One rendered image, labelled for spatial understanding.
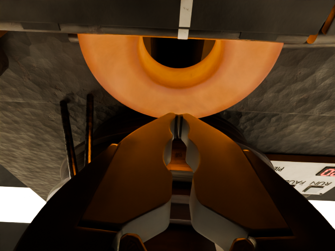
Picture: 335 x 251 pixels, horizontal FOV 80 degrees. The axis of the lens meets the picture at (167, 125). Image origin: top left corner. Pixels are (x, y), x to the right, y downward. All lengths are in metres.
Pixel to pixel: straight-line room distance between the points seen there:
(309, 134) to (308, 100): 0.18
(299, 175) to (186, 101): 0.48
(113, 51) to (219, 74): 0.09
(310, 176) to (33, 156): 0.73
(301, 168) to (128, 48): 0.52
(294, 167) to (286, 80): 0.32
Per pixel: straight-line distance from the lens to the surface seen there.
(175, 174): 0.26
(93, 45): 0.17
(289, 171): 0.60
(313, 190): 0.74
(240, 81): 0.19
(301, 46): 0.27
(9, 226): 8.55
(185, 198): 0.29
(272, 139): 0.50
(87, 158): 0.27
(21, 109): 0.49
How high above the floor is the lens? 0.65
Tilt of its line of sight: 49 degrees up
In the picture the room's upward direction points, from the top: 177 degrees counter-clockwise
